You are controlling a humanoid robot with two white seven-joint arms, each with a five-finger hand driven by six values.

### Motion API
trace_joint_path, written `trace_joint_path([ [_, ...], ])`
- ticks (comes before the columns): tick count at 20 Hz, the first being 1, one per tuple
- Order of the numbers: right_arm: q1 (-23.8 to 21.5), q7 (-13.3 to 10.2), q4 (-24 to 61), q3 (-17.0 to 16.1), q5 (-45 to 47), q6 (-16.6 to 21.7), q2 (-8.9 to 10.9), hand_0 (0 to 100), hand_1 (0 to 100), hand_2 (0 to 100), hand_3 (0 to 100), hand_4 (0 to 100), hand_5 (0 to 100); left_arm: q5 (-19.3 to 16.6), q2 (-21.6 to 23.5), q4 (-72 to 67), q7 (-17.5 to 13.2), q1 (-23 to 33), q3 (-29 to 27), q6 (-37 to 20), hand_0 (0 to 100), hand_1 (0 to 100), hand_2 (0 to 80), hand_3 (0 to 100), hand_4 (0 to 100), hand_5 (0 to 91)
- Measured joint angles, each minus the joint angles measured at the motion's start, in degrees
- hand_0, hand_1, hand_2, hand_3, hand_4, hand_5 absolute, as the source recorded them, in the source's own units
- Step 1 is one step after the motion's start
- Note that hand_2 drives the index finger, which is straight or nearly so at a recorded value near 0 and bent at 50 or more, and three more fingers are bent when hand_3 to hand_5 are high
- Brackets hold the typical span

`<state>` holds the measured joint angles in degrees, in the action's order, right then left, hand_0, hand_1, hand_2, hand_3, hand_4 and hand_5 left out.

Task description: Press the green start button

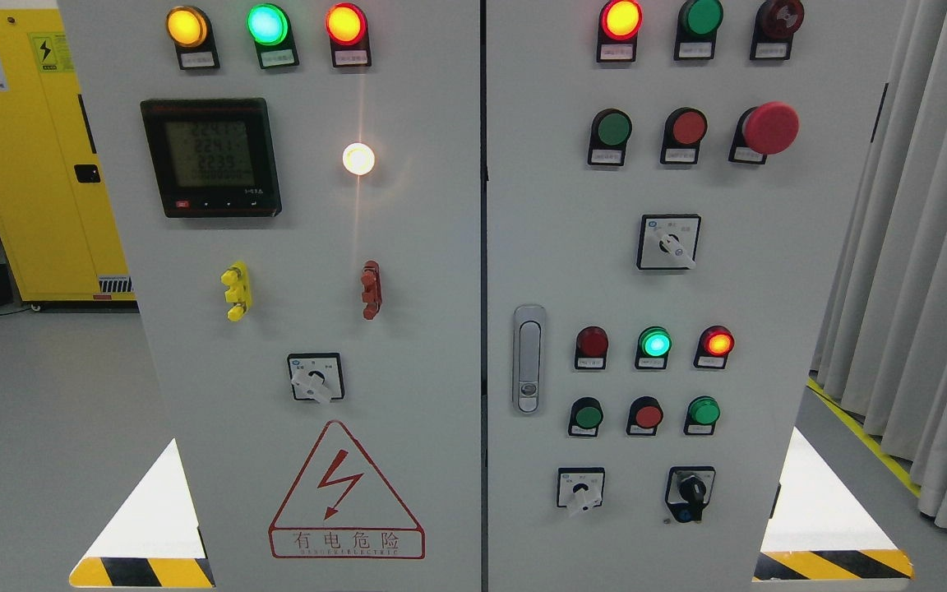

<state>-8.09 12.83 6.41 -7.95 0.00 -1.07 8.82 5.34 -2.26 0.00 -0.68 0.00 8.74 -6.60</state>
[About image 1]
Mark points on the green start push button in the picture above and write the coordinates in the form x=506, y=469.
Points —
x=585, y=417

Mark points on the red push button lower row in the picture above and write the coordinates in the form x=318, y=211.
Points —
x=644, y=417

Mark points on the red push button row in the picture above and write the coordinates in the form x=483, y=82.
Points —
x=644, y=417
x=682, y=133

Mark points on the green push button upper row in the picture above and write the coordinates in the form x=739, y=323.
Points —
x=610, y=131

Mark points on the green push button lower right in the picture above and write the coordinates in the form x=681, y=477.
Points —
x=702, y=416

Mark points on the red push button upper row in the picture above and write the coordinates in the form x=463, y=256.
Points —
x=682, y=133

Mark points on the red mushroom emergency stop button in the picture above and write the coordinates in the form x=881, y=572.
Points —
x=764, y=130

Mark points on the grey electrical control cabinet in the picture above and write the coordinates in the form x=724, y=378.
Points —
x=481, y=201

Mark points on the red terminal connector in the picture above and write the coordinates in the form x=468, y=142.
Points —
x=371, y=281

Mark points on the red indicator lamp middle left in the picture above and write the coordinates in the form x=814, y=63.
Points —
x=591, y=349

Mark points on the red indicator lamp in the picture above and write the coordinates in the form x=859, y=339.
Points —
x=348, y=33
x=619, y=24
x=591, y=349
x=713, y=347

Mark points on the white lit indicator lamp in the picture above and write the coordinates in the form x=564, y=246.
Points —
x=358, y=159

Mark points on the green indicator lamp middle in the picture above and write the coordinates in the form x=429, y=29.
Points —
x=652, y=349

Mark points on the green indicator lamp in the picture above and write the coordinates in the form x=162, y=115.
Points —
x=272, y=36
x=697, y=26
x=652, y=349

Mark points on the yellow terminal connector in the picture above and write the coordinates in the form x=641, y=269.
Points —
x=238, y=290

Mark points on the red indicator lamp middle right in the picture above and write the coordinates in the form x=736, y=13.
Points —
x=713, y=347

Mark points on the red electric hazard warning sticker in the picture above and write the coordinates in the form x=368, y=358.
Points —
x=341, y=506

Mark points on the black digital power meter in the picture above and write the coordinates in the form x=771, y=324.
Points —
x=212, y=157

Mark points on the red indicator lamp top left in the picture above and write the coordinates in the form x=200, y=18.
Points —
x=348, y=33

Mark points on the red indicator lamp top right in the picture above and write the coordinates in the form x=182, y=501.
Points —
x=619, y=24

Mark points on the green indicator lamp top left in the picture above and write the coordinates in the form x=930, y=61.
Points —
x=272, y=36

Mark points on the green indicator lamp top right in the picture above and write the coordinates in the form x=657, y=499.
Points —
x=697, y=26

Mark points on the yellow indicator lamp top left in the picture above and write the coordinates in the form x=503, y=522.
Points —
x=193, y=38

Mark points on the left striped cabinet foot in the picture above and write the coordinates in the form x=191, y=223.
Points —
x=153, y=540

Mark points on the striped cabinet foot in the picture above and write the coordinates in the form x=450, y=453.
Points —
x=153, y=540
x=821, y=538

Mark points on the dark red buzzer lamp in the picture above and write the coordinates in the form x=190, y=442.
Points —
x=775, y=24

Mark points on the right striped cabinet foot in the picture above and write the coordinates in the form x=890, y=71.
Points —
x=821, y=538

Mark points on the grey curtain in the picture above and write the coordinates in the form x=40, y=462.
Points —
x=882, y=351

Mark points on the yellow safety storage cabinet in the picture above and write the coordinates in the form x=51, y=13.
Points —
x=56, y=225

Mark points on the silver cabinet door handle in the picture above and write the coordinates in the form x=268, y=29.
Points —
x=527, y=335

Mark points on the left door rotary selector switch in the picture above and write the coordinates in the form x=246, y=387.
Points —
x=316, y=377

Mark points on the upper right rotary selector switch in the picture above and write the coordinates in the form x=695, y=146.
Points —
x=668, y=242

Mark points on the lower left rotary selector switch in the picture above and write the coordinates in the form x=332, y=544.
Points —
x=580, y=489

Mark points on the black key selector switch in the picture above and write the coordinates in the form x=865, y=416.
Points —
x=689, y=492

